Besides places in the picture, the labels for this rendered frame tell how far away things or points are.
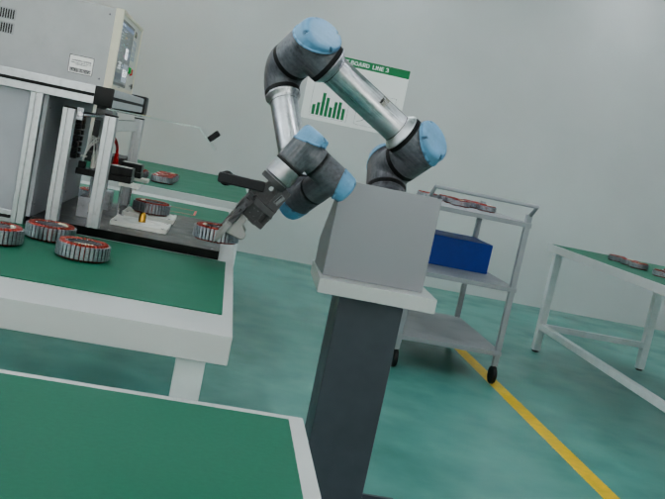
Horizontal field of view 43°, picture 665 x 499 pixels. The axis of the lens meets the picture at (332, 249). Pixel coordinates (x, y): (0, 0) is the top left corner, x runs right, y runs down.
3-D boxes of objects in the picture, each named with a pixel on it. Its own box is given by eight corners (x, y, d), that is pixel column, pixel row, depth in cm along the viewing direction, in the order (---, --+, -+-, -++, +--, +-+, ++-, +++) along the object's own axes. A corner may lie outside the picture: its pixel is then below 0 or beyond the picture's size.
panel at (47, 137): (78, 195, 272) (94, 103, 269) (30, 216, 207) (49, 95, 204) (74, 194, 272) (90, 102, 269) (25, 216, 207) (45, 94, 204)
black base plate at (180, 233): (221, 230, 278) (223, 223, 278) (218, 259, 215) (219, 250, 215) (76, 202, 272) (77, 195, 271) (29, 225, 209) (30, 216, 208)
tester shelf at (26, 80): (142, 113, 272) (143, 98, 271) (111, 108, 205) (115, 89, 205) (0, 83, 266) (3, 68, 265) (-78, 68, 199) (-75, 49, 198)
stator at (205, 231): (237, 241, 213) (240, 227, 212) (237, 248, 201) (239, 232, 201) (193, 233, 211) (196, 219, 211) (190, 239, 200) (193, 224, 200)
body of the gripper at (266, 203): (258, 232, 203) (292, 194, 203) (232, 208, 202) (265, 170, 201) (258, 228, 211) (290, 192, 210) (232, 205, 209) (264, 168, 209)
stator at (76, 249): (55, 249, 183) (58, 232, 182) (109, 257, 186) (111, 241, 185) (51, 257, 172) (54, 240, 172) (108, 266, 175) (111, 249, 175)
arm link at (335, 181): (334, 195, 217) (303, 166, 214) (362, 174, 210) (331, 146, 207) (325, 214, 212) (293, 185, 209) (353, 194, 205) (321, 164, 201)
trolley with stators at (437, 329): (451, 343, 556) (486, 191, 545) (499, 389, 457) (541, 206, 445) (363, 327, 548) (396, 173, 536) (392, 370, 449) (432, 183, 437)
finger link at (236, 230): (235, 250, 198) (256, 223, 202) (215, 234, 197) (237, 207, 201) (230, 253, 201) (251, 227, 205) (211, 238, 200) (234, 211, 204)
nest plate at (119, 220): (170, 228, 240) (171, 224, 240) (165, 235, 225) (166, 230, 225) (117, 218, 238) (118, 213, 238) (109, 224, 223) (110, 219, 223)
